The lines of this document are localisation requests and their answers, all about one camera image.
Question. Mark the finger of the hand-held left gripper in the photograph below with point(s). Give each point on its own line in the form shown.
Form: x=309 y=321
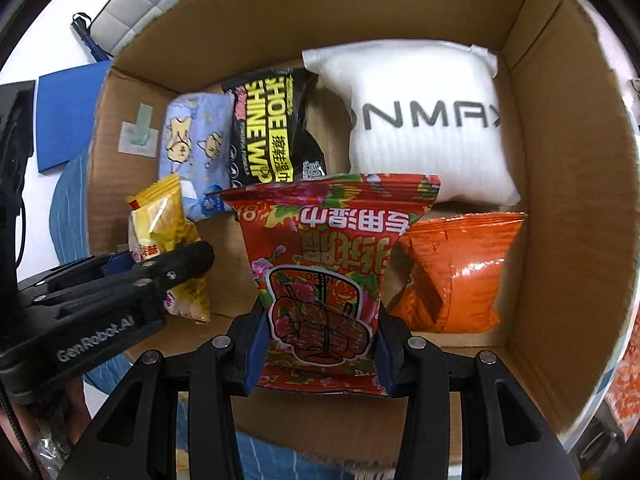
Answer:
x=185 y=260
x=117 y=262

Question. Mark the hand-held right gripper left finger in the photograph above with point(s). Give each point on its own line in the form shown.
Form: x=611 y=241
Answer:
x=254 y=355

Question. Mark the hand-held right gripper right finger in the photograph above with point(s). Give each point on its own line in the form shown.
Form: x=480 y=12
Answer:
x=386 y=360

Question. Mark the yellow snack packet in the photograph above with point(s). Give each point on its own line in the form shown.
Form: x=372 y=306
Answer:
x=160 y=220

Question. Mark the light blue tissue pack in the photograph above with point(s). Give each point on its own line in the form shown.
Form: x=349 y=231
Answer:
x=192 y=150

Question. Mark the red floral wipes packet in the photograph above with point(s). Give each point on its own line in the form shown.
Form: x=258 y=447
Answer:
x=320 y=260

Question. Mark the orange snack packet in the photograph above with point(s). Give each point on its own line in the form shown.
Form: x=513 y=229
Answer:
x=460 y=270

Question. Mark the black shoe wipes packet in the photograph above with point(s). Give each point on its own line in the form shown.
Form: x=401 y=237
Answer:
x=270 y=125

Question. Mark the cardboard box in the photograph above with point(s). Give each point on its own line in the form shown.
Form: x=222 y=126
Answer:
x=560 y=210

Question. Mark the white padded packet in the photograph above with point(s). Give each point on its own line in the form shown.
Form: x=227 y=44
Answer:
x=425 y=120

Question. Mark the blue striped bed sheet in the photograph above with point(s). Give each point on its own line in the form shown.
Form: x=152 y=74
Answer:
x=70 y=210

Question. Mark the blue foam mat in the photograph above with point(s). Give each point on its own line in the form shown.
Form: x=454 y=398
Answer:
x=70 y=115

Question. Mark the white quilted chair black frame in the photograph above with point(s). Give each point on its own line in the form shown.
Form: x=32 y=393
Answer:
x=135 y=5

